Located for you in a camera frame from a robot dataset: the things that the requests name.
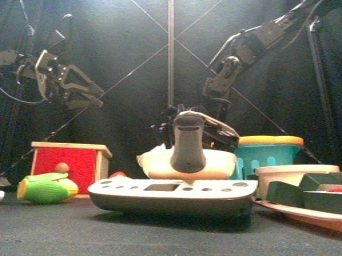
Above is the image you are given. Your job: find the thin vertical metal pole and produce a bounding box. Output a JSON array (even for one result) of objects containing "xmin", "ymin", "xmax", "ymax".
[{"xmin": 167, "ymin": 0, "xmax": 176, "ymax": 108}]

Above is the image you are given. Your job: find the small red toy food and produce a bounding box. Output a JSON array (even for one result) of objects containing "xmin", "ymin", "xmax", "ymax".
[{"xmin": 108, "ymin": 170, "xmax": 131, "ymax": 180}]

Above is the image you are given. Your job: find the dark slanted frame pole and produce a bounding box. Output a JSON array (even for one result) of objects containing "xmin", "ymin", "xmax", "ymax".
[{"xmin": 306, "ymin": 16, "xmax": 341, "ymax": 164}]

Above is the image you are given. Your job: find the white round bowl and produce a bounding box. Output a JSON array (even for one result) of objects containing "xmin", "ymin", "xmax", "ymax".
[{"xmin": 255, "ymin": 163, "xmax": 342, "ymax": 201}]

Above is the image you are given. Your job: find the black pronged object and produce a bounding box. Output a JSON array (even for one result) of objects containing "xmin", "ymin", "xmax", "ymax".
[{"xmin": 151, "ymin": 114, "xmax": 176, "ymax": 150}]

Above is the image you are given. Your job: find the brown toy egg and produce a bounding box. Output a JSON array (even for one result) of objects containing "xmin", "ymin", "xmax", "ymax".
[{"xmin": 54, "ymin": 161, "xmax": 71, "ymax": 174}]

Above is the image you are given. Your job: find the green toy pea pod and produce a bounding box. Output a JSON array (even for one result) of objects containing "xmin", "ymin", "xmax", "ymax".
[{"xmin": 25, "ymin": 171, "xmax": 71, "ymax": 183}]

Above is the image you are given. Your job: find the toy corn green husk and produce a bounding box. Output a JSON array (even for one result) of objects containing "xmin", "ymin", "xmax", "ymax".
[{"xmin": 16, "ymin": 176, "xmax": 80, "ymax": 205}]

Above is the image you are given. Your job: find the teal basket yellow rim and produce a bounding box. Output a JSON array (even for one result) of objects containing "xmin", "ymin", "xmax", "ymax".
[{"xmin": 231, "ymin": 134, "xmax": 306, "ymax": 183}]

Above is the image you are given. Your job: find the black cloth backdrop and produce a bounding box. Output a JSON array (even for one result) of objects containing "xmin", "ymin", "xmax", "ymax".
[{"xmin": 0, "ymin": 0, "xmax": 342, "ymax": 201}]

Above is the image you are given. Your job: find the red wooden box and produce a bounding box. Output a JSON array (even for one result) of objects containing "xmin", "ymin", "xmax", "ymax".
[{"xmin": 29, "ymin": 141, "xmax": 114, "ymax": 200}]

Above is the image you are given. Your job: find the dark green toy block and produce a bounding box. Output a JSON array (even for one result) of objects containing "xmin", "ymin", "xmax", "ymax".
[
  {"xmin": 266, "ymin": 180, "xmax": 307, "ymax": 208},
  {"xmin": 303, "ymin": 190, "xmax": 342, "ymax": 215},
  {"xmin": 298, "ymin": 172, "xmax": 342, "ymax": 192}
]

